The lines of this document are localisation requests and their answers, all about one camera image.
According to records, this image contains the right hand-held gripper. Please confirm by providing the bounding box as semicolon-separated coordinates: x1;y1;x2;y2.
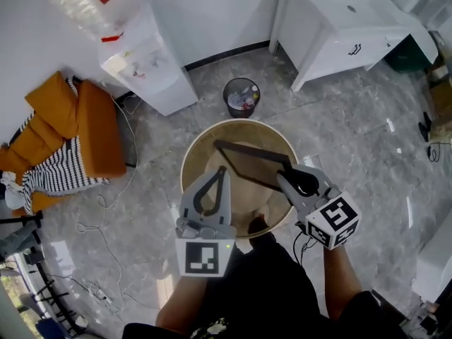
275;164;363;252

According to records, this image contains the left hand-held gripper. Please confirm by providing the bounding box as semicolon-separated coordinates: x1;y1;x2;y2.
174;165;237;278

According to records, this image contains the dark picture frame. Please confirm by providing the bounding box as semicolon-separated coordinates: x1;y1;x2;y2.
213;139;298;192

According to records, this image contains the person's left forearm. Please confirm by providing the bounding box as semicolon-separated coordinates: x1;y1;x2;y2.
156;275;210;328

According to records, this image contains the person's right forearm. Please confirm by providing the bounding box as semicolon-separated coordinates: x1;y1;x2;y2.
322;242;364;321

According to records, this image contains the round wooden table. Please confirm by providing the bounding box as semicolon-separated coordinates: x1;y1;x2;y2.
179;118;299;240

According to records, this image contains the black mesh trash bin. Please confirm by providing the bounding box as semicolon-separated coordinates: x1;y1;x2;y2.
222;77;261;119

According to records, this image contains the person's black clothing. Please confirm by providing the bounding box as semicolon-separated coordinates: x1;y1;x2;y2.
122;230;409;339

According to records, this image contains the orange sofa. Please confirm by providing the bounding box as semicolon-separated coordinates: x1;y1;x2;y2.
0;71;128;215

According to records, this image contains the white water dispenser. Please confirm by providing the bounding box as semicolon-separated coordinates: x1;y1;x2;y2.
97;4;199;117

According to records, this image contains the black white striped blanket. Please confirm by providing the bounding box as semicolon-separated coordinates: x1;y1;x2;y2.
6;76;111;214

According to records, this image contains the white appliance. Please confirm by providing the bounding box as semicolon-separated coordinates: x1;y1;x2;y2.
411;220;452;304

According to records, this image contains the white cabinet desk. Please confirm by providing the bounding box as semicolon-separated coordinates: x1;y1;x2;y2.
268;0;440;93

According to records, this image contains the dark green bin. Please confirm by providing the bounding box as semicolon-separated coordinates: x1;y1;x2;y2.
383;33;436;74

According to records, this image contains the cardboard box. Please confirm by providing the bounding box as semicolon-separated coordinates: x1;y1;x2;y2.
424;64;452;120

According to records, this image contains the black metal stand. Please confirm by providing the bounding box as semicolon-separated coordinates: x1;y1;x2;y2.
0;210;88;339

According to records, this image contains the clear water bottle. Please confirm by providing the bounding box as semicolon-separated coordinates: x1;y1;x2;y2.
44;0;138;44

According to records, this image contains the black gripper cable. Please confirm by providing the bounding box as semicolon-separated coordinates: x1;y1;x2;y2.
292;222;319;268

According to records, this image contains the white floor cable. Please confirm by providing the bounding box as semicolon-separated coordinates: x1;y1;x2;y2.
75;93;143;314

